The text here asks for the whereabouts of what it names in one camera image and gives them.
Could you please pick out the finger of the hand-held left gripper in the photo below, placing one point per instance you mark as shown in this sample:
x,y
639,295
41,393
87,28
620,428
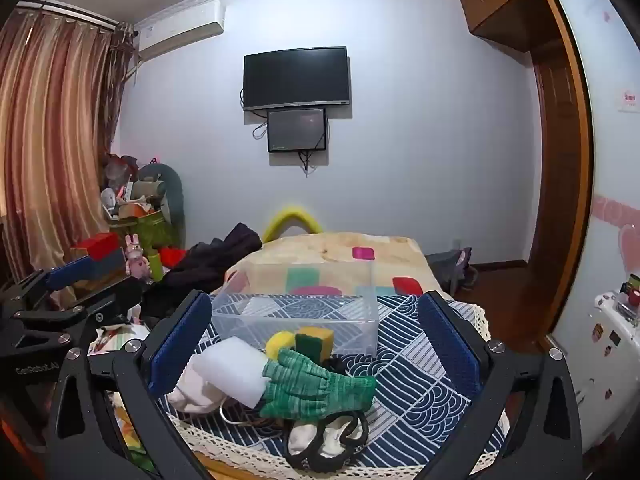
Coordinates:
x,y
110,300
70,272

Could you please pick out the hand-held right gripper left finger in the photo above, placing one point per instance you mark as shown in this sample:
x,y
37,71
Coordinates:
x,y
177,347

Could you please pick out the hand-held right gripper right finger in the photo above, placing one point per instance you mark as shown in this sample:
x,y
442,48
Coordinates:
x,y
450,347

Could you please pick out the beige cloth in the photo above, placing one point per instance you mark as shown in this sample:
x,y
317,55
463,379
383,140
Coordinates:
x,y
192,392

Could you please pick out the white foam block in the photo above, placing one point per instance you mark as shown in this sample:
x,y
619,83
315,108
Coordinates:
x,y
235,370

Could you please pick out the yellow round sponge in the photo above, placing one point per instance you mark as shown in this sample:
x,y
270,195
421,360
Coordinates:
x,y
277,344

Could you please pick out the silver foil wrapper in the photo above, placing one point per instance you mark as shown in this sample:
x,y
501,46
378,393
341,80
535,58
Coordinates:
x,y
336,364

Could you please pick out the clear plastic storage box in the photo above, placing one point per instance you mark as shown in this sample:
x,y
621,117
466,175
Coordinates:
x,y
300,320

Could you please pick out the yellow and green scouring sponge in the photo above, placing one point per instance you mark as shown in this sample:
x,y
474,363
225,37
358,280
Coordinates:
x,y
317,337

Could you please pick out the green knitted glove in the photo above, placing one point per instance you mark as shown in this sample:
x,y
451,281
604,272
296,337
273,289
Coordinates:
x,y
310,385

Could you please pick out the black trimmed fabric item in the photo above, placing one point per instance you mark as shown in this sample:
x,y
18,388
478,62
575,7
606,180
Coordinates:
x,y
320,437

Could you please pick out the grey box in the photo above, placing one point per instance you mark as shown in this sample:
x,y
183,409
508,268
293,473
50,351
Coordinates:
x,y
110,267

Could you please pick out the floral printed cloth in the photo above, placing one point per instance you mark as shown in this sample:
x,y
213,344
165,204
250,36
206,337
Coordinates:
x,y
115,335

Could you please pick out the red box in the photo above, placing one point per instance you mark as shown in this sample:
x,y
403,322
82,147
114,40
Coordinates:
x,y
97,245

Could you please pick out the pink bunny toy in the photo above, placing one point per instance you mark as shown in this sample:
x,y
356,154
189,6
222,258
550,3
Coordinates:
x,y
137,260

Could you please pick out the green tube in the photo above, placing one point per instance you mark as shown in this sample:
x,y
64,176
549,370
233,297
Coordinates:
x,y
155,267

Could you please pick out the red cloth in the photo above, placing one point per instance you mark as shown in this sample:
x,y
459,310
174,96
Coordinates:
x,y
172,256

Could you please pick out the blue patterned cloth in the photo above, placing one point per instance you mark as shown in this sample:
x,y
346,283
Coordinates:
x,y
400,410

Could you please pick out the green shopping bag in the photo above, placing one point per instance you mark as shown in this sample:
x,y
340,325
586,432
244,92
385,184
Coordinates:
x,y
150,230

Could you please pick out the grey bag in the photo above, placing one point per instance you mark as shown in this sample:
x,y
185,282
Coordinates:
x,y
450,265

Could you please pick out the pile of black clothes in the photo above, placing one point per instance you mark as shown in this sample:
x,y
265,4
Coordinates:
x,y
210,260

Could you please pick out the pile of household clutter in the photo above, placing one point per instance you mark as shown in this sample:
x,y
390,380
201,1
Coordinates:
x,y
130,190

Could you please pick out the blue patterned tablecloth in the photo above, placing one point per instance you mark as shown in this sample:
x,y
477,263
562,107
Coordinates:
x,y
240,452

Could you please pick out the grey plush cushion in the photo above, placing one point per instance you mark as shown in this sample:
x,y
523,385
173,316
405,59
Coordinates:
x,y
175,195

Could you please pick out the striped brown curtain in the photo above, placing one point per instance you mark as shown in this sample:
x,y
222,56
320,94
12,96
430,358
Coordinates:
x,y
45,135

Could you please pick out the white cabinet with stickers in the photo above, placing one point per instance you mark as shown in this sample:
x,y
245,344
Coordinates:
x,y
605,360

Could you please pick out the colourful patch blanket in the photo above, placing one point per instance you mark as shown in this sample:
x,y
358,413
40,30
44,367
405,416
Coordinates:
x,y
310,255

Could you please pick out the yellow foam arch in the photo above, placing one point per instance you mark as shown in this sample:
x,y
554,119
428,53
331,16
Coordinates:
x,y
292,210

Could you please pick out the brown wooden door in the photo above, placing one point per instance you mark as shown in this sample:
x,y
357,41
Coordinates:
x,y
555,185

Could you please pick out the dark patterned curtain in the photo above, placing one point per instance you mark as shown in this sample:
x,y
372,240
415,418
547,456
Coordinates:
x,y
120,70

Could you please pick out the white sliding wardrobe door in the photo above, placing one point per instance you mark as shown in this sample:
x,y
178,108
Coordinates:
x,y
610,170

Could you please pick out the red and white door sticker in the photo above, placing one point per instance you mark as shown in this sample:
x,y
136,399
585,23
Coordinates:
x,y
627,99

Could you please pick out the wooden overhead cabinet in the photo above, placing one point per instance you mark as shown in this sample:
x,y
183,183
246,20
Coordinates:
x,y
500,0

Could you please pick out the small black wall monitor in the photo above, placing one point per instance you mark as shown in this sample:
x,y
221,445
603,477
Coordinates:
x,y
296,130

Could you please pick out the white wall air conditioner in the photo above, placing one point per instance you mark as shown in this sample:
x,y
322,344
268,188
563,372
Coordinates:
x,y
180,27

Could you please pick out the large black wall television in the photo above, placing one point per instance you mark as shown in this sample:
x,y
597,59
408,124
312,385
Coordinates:
x,y
295,77

